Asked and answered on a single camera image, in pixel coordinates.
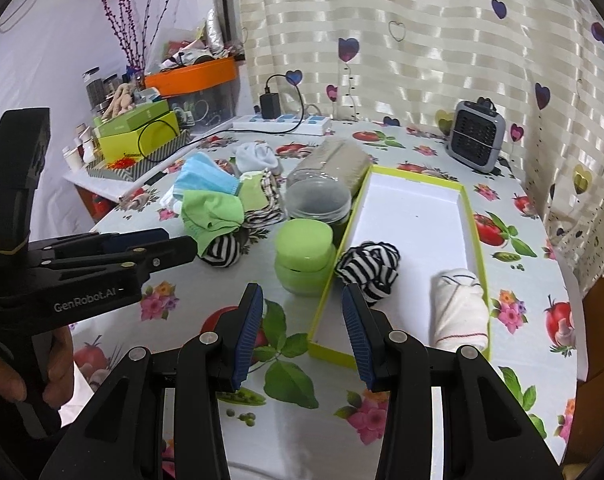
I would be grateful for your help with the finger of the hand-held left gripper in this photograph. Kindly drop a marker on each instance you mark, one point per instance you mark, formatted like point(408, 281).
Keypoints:
point(167, 255)
point(127, 240)

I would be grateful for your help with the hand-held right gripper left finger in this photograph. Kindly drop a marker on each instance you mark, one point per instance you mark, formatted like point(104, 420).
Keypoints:
point(249, 340)

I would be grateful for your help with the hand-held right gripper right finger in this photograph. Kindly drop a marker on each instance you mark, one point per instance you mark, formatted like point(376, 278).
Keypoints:
point(357, 340)

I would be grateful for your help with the white sock pair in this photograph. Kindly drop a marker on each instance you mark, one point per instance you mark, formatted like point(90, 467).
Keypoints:
point(171, 201)

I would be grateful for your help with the black white striped sock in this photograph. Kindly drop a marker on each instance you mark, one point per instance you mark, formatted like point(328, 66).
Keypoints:
point(224, 252)
point(369, 272)

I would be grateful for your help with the light green sock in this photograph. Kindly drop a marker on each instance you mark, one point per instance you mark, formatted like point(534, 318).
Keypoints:
point(212, 212)

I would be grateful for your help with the white sock with red stripe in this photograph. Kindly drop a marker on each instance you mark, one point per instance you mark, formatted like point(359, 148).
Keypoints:
point(459, 310)

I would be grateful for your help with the green brown striped sock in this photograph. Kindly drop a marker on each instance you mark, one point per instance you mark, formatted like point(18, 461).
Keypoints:
point(262, 197)

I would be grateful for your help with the lime green shallow box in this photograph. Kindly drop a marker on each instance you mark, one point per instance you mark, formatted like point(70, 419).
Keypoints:
point(411, 215)

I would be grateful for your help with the person's left hand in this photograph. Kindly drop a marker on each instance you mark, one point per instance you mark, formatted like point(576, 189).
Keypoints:
point(2, 375)

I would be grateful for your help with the floral fruit print tablecloth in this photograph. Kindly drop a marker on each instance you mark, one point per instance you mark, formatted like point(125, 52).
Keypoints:
point(172, 320)

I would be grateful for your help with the striped gift box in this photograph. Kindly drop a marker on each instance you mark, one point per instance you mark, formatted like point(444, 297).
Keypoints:
point(132, 167)

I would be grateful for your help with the green cream jar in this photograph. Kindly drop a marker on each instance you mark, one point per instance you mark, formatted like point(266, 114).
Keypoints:
point(304, 255)

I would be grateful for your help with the small white bottles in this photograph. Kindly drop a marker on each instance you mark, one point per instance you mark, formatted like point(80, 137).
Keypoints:
point(79, 150)

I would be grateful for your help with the dark green flat box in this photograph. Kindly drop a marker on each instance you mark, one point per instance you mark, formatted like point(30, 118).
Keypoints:
point(132, 117)

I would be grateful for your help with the white rolled sock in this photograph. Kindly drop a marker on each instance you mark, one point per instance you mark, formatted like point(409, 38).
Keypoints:
point(254, 157)

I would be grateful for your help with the beige plush toy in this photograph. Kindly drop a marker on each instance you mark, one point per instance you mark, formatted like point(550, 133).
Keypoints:
point(121, 102)

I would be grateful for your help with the glass jar with black lid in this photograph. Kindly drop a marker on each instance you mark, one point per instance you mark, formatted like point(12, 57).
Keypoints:
point(110, 87)
point(93, 90)

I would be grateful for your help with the clear plastic jar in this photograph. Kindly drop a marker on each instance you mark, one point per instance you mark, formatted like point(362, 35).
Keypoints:
point(322, 190)

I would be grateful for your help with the clear tub with orange lid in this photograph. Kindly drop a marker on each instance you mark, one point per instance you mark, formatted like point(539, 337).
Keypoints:
point(197, 87)

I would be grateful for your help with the white blue power strip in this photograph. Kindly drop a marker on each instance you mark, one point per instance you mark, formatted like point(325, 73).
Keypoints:
point(287, 124)

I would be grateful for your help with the black charger plug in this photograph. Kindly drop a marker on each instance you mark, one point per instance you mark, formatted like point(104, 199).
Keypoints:
point(270, 105)

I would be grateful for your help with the purple decorative twigs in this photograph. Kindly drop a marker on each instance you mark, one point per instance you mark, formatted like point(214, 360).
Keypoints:
point(132, 15)

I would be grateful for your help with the silver foil roll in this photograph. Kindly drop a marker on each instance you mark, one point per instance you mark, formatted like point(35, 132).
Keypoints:
point(215, 32)

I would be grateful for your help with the grey desk heater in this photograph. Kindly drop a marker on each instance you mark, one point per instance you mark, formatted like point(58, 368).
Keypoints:
point(474, 135)

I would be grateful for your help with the cream curtain with purple hearts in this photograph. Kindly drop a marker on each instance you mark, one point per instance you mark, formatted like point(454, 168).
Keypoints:
point(431, 35)

